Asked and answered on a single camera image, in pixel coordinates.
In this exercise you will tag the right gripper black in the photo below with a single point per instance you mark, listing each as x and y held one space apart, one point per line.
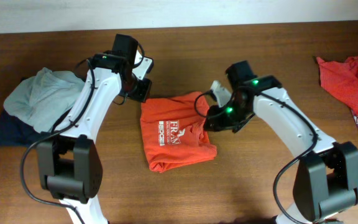
219 122

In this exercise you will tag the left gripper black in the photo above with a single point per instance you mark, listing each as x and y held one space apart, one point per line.
142 94

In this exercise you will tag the orange soccer t-shirt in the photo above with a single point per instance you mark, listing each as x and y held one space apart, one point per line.
172 132

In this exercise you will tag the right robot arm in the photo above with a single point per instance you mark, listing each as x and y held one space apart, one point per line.
322 178

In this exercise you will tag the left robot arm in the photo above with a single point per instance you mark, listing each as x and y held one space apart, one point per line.
69 165

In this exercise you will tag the light grey folded shirt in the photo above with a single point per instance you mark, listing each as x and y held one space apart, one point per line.
40 100

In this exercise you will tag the dark navy folded garment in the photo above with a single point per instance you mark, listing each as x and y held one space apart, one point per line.
14 132

